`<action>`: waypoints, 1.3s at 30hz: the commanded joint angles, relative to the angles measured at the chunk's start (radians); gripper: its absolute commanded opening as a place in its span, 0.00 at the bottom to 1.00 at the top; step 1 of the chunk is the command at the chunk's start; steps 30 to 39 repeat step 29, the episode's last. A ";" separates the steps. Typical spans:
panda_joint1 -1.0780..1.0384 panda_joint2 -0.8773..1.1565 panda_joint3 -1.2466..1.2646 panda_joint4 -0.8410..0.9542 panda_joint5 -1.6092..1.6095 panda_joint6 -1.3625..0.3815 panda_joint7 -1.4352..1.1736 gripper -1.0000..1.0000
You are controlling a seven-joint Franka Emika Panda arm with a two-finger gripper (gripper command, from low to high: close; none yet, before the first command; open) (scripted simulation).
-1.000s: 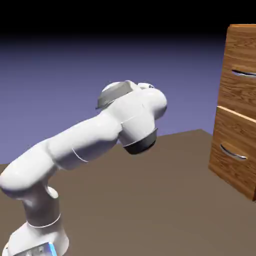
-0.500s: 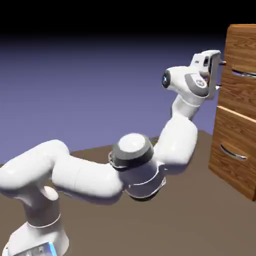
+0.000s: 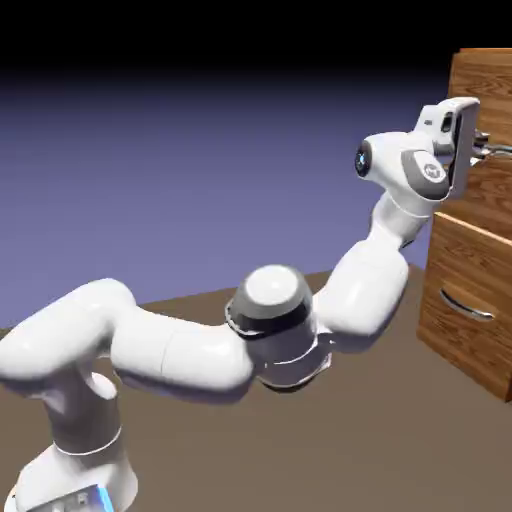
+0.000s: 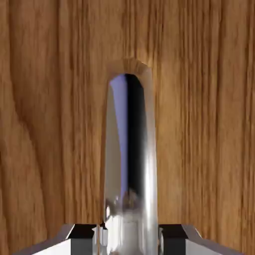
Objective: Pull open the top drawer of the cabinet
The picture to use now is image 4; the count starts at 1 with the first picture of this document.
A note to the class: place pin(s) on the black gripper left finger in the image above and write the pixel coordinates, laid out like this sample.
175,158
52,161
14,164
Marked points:
79,239

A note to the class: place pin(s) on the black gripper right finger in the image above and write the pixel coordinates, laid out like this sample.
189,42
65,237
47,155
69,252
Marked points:
175,239

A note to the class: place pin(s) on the wooden drawer front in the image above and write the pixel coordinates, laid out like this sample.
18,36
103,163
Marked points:
49,99

